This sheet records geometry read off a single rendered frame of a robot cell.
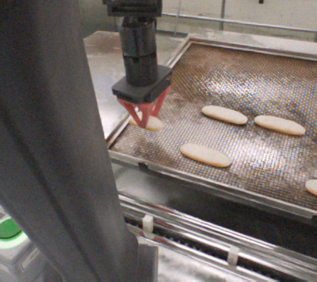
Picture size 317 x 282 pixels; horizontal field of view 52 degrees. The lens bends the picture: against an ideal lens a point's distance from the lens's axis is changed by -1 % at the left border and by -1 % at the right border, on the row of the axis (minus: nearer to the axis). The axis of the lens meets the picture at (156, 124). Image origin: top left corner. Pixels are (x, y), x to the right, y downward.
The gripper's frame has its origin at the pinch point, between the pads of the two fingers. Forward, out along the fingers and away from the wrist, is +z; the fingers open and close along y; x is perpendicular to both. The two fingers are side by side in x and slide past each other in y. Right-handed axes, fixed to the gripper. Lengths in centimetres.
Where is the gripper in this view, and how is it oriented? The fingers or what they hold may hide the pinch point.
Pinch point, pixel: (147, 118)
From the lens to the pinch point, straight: 62.6
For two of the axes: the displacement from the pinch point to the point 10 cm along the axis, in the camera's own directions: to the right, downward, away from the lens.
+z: 0.8, 7.6, 6.4
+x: 8.3, 3.0, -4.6
